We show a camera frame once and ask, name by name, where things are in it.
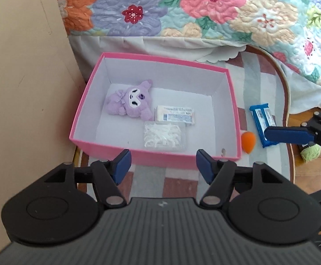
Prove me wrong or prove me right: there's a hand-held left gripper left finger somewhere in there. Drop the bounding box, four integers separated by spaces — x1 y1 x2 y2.
43 149 132 209

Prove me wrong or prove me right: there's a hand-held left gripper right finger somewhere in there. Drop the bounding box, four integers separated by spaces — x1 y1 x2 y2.
196 148 286 208

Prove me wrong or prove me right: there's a blue tissue packet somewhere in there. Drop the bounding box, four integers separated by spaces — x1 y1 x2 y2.
249 103 280 147

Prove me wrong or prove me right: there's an orange makeup sponge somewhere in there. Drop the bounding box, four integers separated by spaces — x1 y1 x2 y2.
241 132 256 152

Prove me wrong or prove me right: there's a pink cardboard box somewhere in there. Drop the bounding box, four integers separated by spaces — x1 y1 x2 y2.
69 52 242 169

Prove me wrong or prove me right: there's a clear plastic floss box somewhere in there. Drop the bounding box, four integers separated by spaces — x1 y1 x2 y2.
143 121 187 151

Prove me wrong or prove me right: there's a small white carton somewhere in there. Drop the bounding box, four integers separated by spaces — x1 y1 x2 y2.
154 105 198 126

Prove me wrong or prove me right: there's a green yarn ball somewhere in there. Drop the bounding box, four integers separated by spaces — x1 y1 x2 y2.
300 143 321 163

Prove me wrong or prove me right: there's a checkered rug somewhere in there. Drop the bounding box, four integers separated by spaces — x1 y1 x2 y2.
72 45 296 199

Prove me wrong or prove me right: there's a purple plush toy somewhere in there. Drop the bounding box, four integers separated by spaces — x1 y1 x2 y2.
103 79 153 121

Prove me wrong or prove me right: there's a white scalloped bed skirt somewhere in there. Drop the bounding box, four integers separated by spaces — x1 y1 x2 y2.
68 34 321 115

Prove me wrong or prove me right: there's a beige wooden board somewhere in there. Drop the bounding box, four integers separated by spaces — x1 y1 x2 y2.
0 0 88 257

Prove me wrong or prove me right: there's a floral quilted bedspread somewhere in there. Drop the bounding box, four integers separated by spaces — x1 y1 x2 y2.
53 0 321 89

